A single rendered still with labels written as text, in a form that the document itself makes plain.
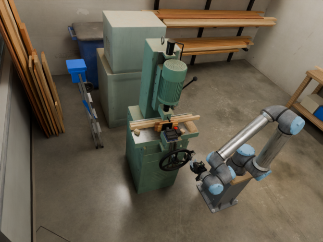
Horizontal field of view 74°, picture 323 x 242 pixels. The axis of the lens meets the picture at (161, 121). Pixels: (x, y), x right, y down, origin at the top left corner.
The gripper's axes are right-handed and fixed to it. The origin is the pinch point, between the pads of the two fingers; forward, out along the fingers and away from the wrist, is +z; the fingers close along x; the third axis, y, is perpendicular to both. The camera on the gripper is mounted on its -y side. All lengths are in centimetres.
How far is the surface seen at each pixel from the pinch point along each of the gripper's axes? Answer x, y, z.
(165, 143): 18.4, 15.2, 11.7
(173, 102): 11, 49, 17
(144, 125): 29, 23, 34
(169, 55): 12, 82, 24
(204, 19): -132, 108, 213
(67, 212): 105, -70, 51
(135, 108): 26, 23, 73
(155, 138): 23.6, 15.7, 22.7
